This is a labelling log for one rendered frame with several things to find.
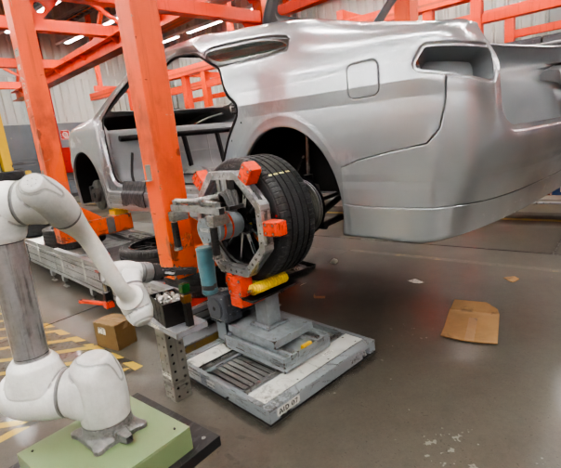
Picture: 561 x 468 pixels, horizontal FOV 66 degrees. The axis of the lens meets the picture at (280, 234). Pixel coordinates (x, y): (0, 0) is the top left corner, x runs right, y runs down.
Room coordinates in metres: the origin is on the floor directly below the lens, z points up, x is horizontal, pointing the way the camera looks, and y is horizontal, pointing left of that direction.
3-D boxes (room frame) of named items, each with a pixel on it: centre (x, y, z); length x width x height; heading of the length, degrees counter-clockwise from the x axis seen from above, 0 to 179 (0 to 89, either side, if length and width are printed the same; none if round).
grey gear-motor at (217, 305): (2.53, 0.28, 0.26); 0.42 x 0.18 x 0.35; 133
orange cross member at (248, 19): (4.83, 0.94, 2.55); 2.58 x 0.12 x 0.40; 133
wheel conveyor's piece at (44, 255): (4.97, 2.35, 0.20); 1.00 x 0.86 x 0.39; 43
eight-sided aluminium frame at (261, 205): (2.21, 0.24, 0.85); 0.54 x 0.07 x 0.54; 43
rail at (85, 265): (3.43, 1.45, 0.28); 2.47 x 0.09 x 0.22; 43
